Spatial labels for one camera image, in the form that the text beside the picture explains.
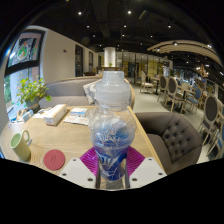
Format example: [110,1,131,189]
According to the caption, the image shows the white paper napkins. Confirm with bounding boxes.
[62,114,91,127]

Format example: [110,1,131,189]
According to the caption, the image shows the clear blue-labelled drink bottle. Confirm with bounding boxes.
[86,70,138,184]

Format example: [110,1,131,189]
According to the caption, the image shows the small white blue packet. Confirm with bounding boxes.
[69,107,89,118]

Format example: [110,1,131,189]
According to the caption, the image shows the pale green ceramic mug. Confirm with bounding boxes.
[9,129,33,163]

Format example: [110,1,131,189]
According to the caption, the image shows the grey curved sofa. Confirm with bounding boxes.
[39,75,137,110]

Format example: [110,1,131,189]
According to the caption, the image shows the grey white chevron cushion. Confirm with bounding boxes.
[82,79,102,105]

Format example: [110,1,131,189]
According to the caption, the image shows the dark framed wall poster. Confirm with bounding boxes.
[6,29,46,70]

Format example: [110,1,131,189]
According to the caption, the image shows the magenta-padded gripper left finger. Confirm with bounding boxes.
[58,146,100,190]

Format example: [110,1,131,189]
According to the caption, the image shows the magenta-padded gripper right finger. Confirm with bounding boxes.
[125,146,168,190]

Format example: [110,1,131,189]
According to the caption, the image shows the white tissue box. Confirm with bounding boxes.
[43,103,69,127]

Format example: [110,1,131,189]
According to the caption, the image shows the group of ceiling spotlights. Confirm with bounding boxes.
[77,9,214,49]

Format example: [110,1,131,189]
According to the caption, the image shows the flat round red coaster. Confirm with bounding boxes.
[43,148,67,172]

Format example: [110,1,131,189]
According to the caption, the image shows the dark grey tufted armchair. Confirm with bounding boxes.
[134,111,205,175]

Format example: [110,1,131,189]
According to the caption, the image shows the group of dining chairs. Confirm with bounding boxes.
[138,68,224,158]

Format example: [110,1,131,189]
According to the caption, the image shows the green potted plant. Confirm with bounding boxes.
[16,76,53,113]

